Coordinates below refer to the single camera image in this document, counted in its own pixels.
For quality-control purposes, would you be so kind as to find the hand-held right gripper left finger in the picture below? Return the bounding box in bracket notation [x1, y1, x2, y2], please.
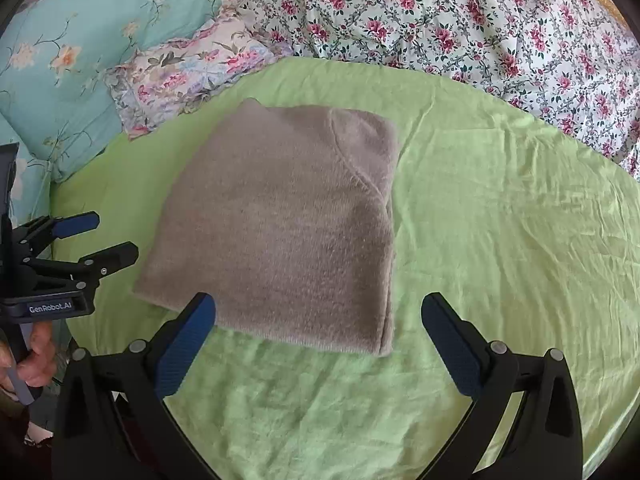
[51, 292, 221, 480]

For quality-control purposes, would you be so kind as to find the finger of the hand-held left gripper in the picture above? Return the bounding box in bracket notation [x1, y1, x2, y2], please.
[30, 241, 139, 288]
[15, 211, 100, 248]

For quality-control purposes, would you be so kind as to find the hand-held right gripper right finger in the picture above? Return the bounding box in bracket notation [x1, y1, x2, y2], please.
[421, 292, 585, 480]

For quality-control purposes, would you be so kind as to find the beige knit sweater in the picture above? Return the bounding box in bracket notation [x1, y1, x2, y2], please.
[132, 98, 401, 357]

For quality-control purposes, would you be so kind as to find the person's left hand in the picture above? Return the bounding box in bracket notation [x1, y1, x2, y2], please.
[0, 321, 57, 390]

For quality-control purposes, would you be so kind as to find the green bed sheet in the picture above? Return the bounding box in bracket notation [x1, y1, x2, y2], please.
[50, 57, 640, 480]

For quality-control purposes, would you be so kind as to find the teal floral pillow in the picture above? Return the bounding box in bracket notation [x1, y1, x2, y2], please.
[0, 0, 233, 226]

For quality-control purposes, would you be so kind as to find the pastel floral pillow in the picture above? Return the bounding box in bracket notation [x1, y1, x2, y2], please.
[102, 10, 296, 141]

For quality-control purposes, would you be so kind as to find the pink floral quilt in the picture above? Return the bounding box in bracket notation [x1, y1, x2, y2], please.
[222, 0, 640, 181]

